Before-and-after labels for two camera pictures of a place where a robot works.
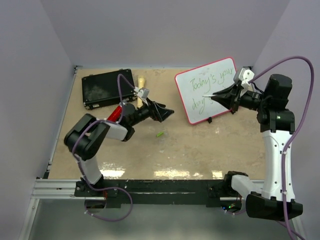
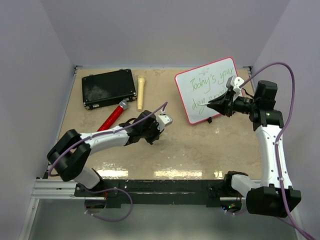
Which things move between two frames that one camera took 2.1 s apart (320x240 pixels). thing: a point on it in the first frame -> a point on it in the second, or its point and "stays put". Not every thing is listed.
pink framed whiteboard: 192,84 stays put
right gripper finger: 227,101 -> 222,108
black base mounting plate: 125,193 stays put
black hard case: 102,89 stays put
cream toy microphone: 141,84 stays put
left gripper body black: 147,111 -> 151,134
